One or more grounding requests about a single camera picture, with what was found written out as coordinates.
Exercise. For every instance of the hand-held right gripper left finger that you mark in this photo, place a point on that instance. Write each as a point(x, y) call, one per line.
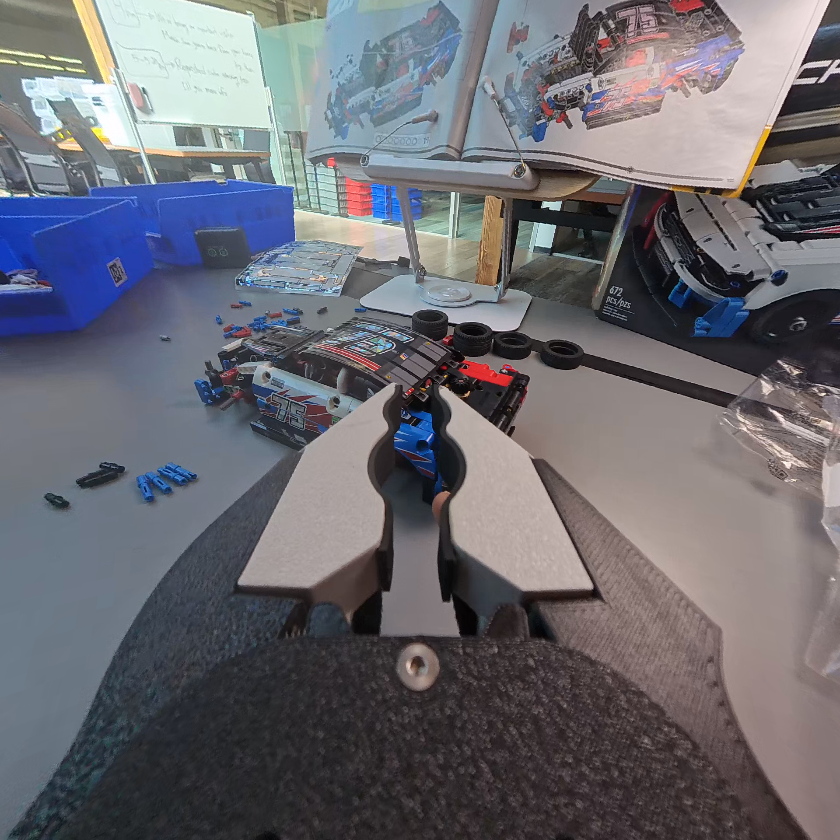
point(321, 512)

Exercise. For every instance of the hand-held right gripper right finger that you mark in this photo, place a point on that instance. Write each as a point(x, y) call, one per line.
point(518, 525)

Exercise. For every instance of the toy brick race car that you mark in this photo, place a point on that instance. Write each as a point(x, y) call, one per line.
point(354, 354)

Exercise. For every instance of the grey desk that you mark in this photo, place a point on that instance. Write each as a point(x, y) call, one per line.
point(623, 492)

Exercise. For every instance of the long wooden office desk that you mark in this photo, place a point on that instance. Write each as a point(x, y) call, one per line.
point(197, 152)

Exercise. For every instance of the cluster of blue toy pins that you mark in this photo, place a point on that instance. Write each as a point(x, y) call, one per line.
point(164, 480)

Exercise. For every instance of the black toy tire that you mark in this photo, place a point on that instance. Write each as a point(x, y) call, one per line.
point(472, 339)
point(430, 325)
point(562, 354)
point(513, 346)

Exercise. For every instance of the scattered red blue toy pins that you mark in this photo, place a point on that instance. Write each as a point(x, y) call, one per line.
point(262, 321)

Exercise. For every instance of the white metal book stand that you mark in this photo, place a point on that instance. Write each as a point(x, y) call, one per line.
point(459, 308)

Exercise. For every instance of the pair of black toy pins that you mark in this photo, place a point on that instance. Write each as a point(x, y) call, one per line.
point(98, 474)

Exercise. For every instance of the shiny sticker sheet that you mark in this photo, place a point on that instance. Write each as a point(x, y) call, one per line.
point(295, 269)

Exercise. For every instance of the single black toy pin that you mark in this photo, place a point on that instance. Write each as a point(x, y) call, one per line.
point(57, 501)

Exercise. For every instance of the small black device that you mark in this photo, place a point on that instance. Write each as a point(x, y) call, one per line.
point(223, 248)

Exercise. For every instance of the clear plastic bag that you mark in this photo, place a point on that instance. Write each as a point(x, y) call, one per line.
point(781, 420)

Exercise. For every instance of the stack of red storage bins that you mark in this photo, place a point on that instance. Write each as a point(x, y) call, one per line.
point(356, 197)

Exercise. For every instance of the stack of blue storage bins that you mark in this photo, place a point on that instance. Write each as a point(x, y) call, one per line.
point(390, 200)

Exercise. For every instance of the toy car set box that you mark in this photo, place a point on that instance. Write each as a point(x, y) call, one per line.
point(722, 262)

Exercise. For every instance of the blue plastic bin with label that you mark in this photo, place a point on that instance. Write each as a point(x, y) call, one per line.
point(72, 289)

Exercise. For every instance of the pile of toy parts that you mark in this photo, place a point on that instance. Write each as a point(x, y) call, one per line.
point(26, 279)

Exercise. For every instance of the toy building instruction booklet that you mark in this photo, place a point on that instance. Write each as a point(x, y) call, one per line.
point(689, 144)

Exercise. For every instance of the black office chair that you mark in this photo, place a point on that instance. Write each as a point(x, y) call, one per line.
point(26, 151)
point(85, 151)

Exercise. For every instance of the red whiteboard eraser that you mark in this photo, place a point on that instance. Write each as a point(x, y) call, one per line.
point(139, 97)

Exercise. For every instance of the rolling whiteboard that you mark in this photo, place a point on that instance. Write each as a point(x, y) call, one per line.
point(197, 65)

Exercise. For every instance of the stack of clear storage boxes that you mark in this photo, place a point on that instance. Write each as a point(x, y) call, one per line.
point(85, 105)

